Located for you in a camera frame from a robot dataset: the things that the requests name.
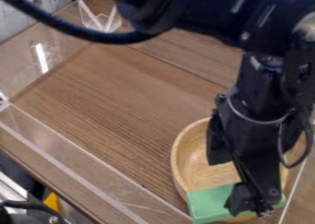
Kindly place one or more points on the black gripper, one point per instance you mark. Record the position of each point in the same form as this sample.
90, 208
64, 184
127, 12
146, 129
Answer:
251, 136

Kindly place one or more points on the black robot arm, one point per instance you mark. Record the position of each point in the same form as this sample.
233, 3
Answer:
271, 29

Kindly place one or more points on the brown wooden bowl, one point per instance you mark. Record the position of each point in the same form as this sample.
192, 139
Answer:
192, 174

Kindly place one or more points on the green rectangular block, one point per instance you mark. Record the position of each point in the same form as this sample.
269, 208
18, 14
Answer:
206, 205

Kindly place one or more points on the clear acrylic enclosure wall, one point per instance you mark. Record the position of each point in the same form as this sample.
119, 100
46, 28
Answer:
91, 114

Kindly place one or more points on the yellow black clamp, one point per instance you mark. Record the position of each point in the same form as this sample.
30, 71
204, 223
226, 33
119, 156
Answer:
52, 202

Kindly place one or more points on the clear acrylic corner bracket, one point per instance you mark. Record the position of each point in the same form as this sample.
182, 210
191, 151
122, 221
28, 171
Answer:
104, 23

